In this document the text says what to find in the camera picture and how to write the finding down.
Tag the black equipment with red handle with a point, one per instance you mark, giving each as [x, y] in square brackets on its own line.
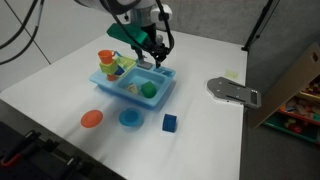
[28, 157]

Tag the orange toy cup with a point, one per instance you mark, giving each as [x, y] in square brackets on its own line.
[106, 56]

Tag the light blue toy sink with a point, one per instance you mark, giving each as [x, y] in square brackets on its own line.
[128, 85]

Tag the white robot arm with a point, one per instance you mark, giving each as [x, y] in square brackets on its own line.
[144, 24]

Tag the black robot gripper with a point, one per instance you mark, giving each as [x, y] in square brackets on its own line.
[154, 46]

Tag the black tripod stand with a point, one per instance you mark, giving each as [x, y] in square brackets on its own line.
[265, 16]

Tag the grey metal mounting plate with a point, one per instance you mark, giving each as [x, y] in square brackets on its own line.
[229, 91]

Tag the dark blue cube block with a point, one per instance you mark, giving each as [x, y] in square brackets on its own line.
[169, 123]

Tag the orange toy plate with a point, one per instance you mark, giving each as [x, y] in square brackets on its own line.
[91, 118]

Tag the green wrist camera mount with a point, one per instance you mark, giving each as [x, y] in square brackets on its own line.
[127, 33]

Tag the green cube block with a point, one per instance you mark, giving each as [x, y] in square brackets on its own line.
[148, 89]

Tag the yellow patterned dish rack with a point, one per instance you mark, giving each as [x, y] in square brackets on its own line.
[124, 64]

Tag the pale yellow sticky note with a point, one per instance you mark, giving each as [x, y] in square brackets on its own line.
[231, 74]

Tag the green yellow toy block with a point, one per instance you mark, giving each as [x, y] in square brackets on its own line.
[110, 68]

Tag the blue toy bowl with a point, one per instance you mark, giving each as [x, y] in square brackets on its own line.
[131, 117]

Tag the toy storage shelf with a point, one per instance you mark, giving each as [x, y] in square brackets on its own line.
[300, 116]

